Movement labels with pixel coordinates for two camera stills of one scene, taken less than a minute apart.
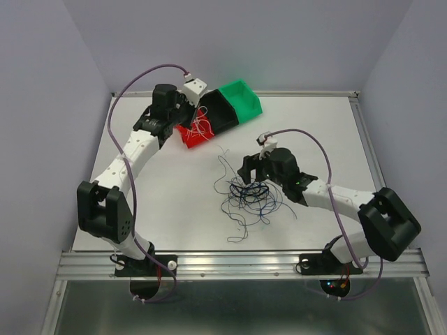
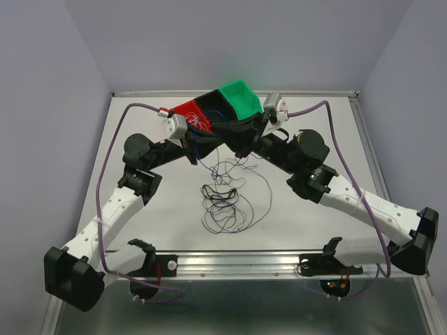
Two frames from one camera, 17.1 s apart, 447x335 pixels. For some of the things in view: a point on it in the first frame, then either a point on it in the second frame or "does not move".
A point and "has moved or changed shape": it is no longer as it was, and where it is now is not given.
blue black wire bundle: [247, 203] has moved or changed shape
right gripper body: [264, 169] → [246, 142]
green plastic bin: [246, 102] does not move
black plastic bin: [221, 114] does not move
